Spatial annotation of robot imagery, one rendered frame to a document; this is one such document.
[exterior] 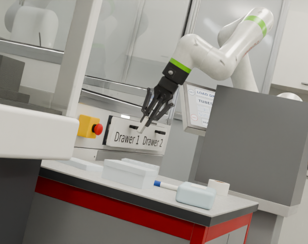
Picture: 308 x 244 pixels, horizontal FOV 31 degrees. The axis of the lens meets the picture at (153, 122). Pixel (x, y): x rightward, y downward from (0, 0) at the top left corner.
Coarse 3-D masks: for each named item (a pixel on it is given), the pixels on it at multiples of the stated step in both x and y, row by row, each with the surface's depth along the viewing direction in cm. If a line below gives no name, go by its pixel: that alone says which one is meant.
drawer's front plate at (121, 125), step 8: (112, 120) 207; (120, 120) 210; (128, 120) 216; (112, 128) 206; (120, 128) 212; (128, 128) 218; (112, 136) 206; (128, 136) 220; (136, 136) 227; (112, 144) 208; (120, 144) 215; (128, 144) 222; (136, 144) 229
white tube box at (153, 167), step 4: (124, 160) 187; (128, 160) 187; (132, 160) 195; (136, 164) 186; (140, 164) 186; (144, 164) 190; (148, 164) 194; (152, 168) 186; (156, 168) 186; (156, 176) 189
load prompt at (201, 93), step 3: (195, 90) 302; (198, 90) 303; (201, 90) 304; (195, 93) 301; (198, 93) 302; (201, 93) 303; (204, 93) 304; (207, 93) 305; (210, 93) 306; (213, 93) 307; (201, 96) 301; (204, 96) 302; (207, 96) 304; (210, 96) 304; (213, 96) 306; (213, 99) 304
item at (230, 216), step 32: (64, 192) 147; (96, 192) 143; (128, 192) 140; (160, 192) 152; (32, 224) 150; (64, 224) 147; (96, 224) 143; (128, 224) 140; (160, 224) 137; (192, 224) 134; (224, 224) 152
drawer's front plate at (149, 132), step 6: (150, 126) 243; (156, 126) 249; (144, 132) 237; (150, 132) 244; (150, 138) 246; (156, 138) 252; (162, 138) 260; (150, 144) 247; (156, 144) 254; (162, 144) 261; (156, 150) 256
